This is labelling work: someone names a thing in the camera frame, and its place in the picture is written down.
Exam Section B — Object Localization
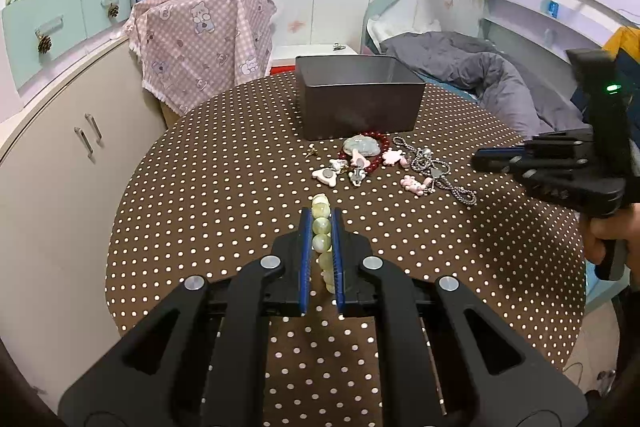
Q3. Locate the person's right hand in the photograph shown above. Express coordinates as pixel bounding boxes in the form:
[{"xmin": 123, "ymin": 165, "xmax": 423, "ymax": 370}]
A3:
[{"xmin": 584, "ymin": 203, "xmax": 640, "ymax": 273}]

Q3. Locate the blue bed sheet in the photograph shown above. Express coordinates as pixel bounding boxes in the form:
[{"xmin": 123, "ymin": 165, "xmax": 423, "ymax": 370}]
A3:
[{"xmin": 424, "ymin": 77, "xmax": 483, "ymax": 100}]

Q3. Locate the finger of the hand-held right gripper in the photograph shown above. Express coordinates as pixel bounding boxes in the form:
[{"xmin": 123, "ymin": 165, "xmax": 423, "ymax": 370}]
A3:
[
  {"xmin": 510, "ymin": 129, "xmax": 595, "ymax": 156},
  {"xmin": 471, "ymin": 146, "xmax": 596, "ymax": 180}
]

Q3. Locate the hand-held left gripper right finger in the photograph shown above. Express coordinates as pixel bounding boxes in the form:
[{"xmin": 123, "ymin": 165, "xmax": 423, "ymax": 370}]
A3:
[{"xmin": 330, "ymin": 207, "xmax": 588, "ymax": 427}]

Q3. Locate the metal cabinet handle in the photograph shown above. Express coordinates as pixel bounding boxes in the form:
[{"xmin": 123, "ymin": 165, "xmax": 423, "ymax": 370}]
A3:
[
  {"xmin": 84, "ymin": 113, "xmax": 104, "ymax": 144},
  {"xmin": 73, "ymin": 126, "xmax": 96, "ymax": 164}
]

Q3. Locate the red storage bench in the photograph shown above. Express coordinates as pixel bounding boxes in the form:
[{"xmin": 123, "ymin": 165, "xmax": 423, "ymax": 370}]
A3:
[{"xmin": 267, "ymin": 58, "xmax": 299, "ymax": 78}]

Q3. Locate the brown polka dot tablecloth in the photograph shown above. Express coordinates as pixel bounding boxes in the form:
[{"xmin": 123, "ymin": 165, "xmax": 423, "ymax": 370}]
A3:
[{"xmin": 104, "ymin": 72, "xmax": 587, "ymax": 427}]

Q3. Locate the pink checked bear cloth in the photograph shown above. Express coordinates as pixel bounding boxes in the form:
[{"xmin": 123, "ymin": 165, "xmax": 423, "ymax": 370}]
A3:
[{"xmin": 122, "ymin": 0, "xmax": 278, "ymax": 118}]

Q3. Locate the wide mint drawer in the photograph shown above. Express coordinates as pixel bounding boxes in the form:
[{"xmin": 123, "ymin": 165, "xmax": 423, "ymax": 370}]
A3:
[{"xmin": 1, "ymin": 0, "xmax": 87, "ymax": 91}]

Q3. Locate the yellow and blue garment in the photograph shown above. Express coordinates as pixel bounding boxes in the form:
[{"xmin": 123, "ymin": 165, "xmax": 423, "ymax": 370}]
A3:
[{"xmin": 601, "ymin": 26, "xmax": 640, "ymax": 108}]

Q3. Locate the silver chain necklace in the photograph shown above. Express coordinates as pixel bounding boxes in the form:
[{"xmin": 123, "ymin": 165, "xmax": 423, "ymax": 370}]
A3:
[{"xmin": 392, "ymin": 137, "xmax": 478, "ymax": 208}]

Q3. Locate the narrow mint drawer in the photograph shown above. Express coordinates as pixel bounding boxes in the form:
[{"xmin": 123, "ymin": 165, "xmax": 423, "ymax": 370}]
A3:
[{"xmin": 80, "ymin": 0, "xmax": 134, "ymax": 38}]

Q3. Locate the pale green bead bracelet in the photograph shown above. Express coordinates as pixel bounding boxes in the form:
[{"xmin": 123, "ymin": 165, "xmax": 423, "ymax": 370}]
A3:
[{"xmin": 311, "ymin": 193, "xmax": 342, "ymax": 294}]

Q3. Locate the white pillow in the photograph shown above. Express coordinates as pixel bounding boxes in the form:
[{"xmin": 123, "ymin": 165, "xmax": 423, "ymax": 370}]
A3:
[{"xmin": 367, "ymin": 16, "xmax": 443, "ymax": 54}]

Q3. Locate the dark grey tin box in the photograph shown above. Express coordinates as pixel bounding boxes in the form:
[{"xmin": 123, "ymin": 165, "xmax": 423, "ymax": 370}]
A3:
[{"xmin": 295, "ymin": 54, "xmax": 427, "ymax": 142}]

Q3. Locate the beige cabinet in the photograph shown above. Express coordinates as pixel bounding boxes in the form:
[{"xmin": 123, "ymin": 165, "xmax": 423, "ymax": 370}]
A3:
[{"xmin": 0, "ymin": 32, "xmax": 169, "ymax": 408}]

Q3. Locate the pale green jade pendant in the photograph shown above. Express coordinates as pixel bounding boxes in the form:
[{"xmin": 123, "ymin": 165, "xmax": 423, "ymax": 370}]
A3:
[{"xmin": 344, "ymin": 134, "xmax": 382, "ymax": 154}]

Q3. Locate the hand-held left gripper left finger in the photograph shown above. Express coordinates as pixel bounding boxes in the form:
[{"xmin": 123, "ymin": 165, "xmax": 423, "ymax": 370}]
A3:
[{"xmin": 57, "ymin": 207, "xmax": 314, "ymax": 427}]

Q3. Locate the grey duvet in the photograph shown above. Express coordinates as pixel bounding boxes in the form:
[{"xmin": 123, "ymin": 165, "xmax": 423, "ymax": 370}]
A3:
[{"xmin": 379, "ymin": 31, "xmax": 592, "ymax": 138}]

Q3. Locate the red bead bracelet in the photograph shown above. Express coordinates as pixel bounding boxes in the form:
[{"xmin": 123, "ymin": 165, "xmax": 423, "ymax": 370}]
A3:
[{"xmin": 337, "ymin": 130, "xmax": 392, "ymax": 174}]

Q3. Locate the white bench lid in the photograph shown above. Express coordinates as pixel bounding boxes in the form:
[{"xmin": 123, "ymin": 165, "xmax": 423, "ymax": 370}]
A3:
[{"xmin": 272, "ymin": 43, "xmax": 359, "ymax": 62}]

